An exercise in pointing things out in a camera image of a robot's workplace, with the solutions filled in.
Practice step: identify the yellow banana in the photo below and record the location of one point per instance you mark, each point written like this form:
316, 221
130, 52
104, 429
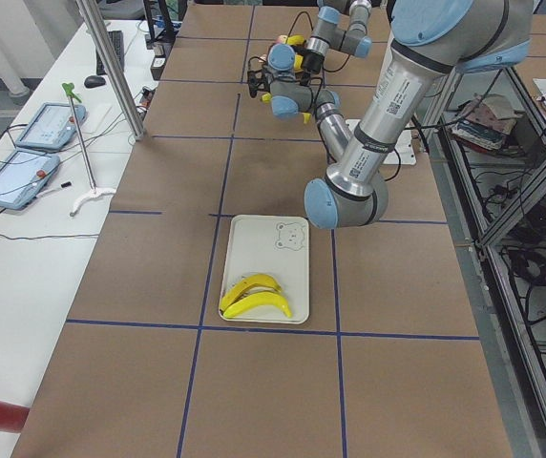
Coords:
240, 288
284, 107
297, 43
257, 300

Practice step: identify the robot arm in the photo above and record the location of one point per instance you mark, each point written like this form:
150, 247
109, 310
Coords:
341, 26
430, 39

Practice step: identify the white bear tray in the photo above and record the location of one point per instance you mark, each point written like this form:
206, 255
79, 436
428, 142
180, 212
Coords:
273, 245

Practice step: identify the metal rod white stand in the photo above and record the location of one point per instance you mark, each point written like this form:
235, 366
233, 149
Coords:
95, 192

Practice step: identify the black box with label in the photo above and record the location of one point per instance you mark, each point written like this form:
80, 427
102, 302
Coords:
161, 54

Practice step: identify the black computer mouse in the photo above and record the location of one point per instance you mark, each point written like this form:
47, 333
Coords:
94, 81

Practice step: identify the stack of cloths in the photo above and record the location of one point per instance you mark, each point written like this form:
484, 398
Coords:
486, 121

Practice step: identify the upper teach pendant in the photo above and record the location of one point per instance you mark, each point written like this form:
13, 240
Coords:
51, 128

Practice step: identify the teach pendant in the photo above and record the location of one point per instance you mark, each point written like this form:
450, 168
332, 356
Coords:
51, 128
23, 175

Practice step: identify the black keyboard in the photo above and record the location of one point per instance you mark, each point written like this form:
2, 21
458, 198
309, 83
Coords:
117, 40

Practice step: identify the lower teach pendant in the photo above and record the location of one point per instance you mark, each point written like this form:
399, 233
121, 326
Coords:
23, 175

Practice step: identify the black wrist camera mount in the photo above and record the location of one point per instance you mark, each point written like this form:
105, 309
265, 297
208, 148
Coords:
258, 82

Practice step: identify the aluminium profile post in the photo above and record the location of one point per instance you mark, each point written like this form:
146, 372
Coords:
97, 29

